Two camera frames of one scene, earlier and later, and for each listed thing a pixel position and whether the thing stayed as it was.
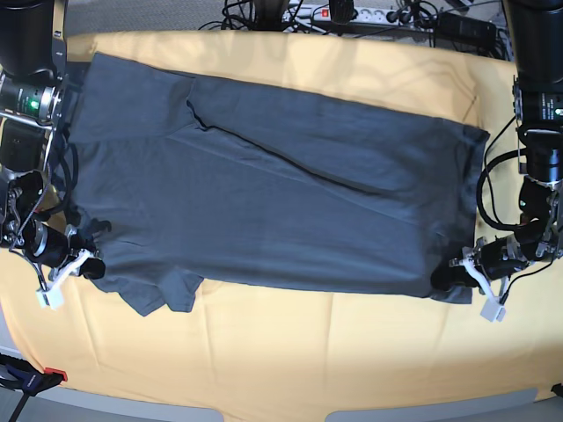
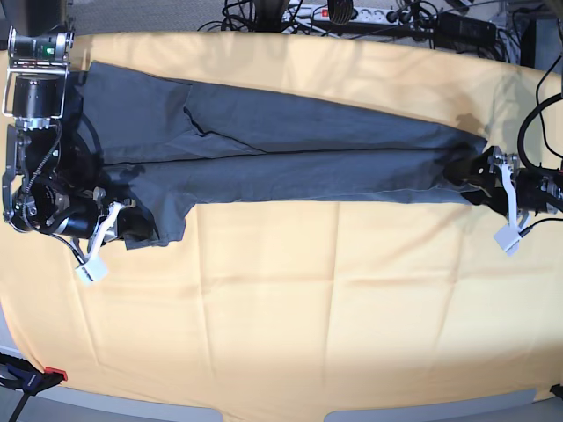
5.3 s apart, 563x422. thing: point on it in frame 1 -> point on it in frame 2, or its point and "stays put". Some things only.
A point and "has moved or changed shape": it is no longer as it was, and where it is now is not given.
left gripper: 47,245 -> 78,218
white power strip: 320,13 stays put
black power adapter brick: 460,30 stays put
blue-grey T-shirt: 203,177 has moved or changed shape
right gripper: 496,258 -> 531,185
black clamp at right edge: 558,389 stays put
